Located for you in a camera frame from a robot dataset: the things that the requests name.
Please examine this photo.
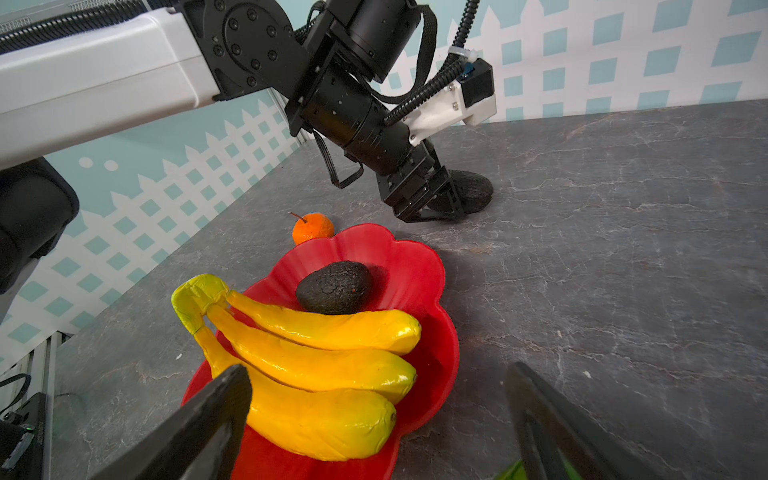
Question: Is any red flower-shaped fruit bowl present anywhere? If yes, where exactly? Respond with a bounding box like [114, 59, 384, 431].
[181, 223, 461, 480]

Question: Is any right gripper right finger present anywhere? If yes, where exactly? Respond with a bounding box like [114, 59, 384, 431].
[505, 362, 659, 480]

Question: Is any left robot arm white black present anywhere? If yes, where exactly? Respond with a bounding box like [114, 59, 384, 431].
[1, 1, 495, 293]

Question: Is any small orange fake tangerine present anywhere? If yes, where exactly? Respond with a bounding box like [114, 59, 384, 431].
[290, 212, 335, 245]

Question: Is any yellow fake banana bunch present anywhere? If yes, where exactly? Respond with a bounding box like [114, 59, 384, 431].
[171, 274, 422, 461]

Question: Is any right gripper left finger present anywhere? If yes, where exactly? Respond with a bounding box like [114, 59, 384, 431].
[95, 365, 252, 479]

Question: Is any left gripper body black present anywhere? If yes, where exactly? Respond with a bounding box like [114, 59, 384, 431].
[377, 139, 466, 223]

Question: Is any green yellow fake mango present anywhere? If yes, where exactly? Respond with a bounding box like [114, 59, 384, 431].
[493, 458, 583, 480]

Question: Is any aluminium front rail frame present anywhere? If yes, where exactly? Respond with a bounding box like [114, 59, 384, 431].
[1, 331, 65, 479]

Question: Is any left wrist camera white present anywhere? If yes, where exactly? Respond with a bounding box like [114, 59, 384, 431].
[403, 58, 497, 146]

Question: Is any dark fake avocado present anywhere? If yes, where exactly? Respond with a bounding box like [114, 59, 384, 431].
[296, 261, 373, 315]
[426, 169, 494, 220]

